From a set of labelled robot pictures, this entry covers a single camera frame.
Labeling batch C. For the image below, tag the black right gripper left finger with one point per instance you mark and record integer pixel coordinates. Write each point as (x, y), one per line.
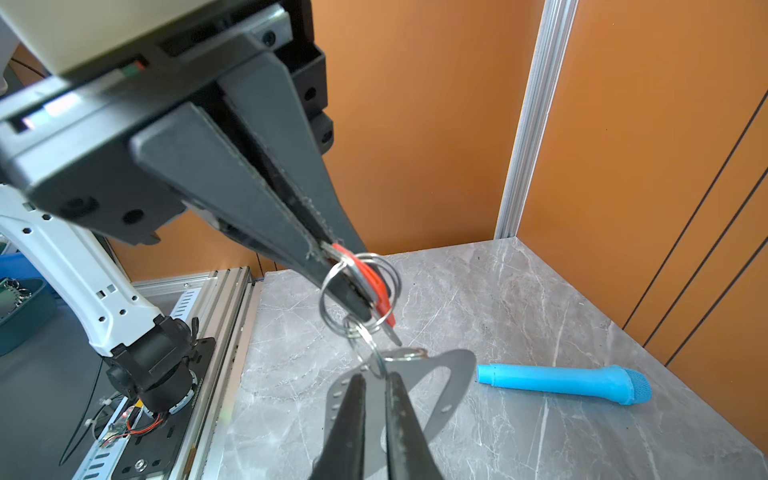
(342, 456)

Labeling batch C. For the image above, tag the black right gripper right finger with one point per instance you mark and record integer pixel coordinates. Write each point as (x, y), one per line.
(408, 453)

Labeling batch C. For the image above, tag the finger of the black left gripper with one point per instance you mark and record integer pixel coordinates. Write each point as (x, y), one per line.
(262, 95)
(190, 154)

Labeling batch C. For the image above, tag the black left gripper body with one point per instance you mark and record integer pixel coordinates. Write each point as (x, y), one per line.
(65, 140)

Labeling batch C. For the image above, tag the keyring with coloured keys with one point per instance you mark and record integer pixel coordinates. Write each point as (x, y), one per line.
(414, 364)

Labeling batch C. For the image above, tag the red tagged key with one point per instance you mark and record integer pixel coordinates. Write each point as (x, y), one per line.
(377, 284)

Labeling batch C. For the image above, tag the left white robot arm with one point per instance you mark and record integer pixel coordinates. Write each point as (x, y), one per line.
(75, 265)

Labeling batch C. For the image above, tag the light blue plastic tube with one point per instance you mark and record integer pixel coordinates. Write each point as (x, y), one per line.
(613, 383)

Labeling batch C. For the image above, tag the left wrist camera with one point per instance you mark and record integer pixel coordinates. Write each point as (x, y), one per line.
(64, 35)

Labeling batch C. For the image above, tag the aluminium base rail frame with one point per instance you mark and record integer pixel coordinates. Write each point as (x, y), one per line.
(152, 377)

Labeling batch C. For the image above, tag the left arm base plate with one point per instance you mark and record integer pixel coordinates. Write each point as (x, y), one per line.
(156, 453)

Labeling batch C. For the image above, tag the aluminium corner post left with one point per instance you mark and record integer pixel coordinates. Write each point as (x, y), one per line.
(553, 36)

